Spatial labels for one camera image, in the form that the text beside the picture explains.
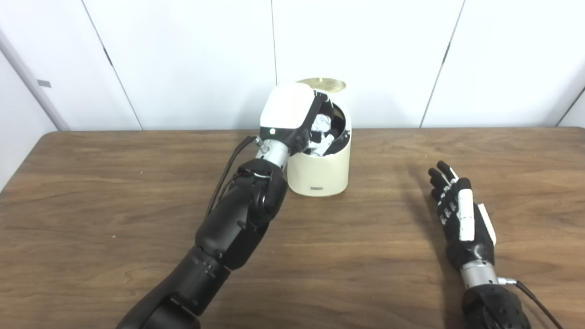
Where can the gray wall corner strip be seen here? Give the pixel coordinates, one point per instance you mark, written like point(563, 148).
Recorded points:
point(36, 87)

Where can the small gray wall tag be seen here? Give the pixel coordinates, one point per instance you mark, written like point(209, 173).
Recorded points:
point(44, 83)

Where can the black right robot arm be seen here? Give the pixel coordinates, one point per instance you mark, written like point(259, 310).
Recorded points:
point(493, 306)

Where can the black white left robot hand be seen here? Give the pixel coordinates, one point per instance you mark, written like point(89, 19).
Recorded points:
point(285, 107)

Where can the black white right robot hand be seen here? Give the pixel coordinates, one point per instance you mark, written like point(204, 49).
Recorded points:
point(470, 251)

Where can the cream round bin lid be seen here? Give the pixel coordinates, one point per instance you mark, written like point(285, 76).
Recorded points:
point(327, 84)

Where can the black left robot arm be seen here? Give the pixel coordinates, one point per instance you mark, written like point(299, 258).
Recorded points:
point(237, 214)

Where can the cream-colored bin body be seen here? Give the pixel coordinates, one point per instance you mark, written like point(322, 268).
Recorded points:
point(320, 173)

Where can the white paper ball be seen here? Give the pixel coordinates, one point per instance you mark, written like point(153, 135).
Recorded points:
point(322, 122)

